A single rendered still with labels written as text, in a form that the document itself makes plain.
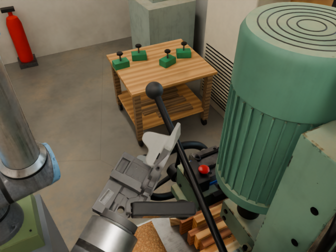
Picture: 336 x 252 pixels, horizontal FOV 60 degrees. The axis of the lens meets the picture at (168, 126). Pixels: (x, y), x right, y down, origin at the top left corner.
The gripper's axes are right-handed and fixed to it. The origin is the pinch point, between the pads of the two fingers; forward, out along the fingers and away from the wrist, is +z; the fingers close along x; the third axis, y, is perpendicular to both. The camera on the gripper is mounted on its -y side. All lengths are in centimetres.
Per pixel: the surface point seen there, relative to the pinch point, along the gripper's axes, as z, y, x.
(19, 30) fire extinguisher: 116, 184, 188
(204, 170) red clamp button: 5.0, -11.2, 19.0
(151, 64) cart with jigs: 103, 40, 120
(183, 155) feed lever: -4.9, -2.7, -5.6
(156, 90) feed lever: 3.4, 7.4, -8.0
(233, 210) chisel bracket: -4.2, -19.5, 10.1
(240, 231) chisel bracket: -7.6, -22.6, 10.3
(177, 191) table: 1.3, -8.5, 35.8
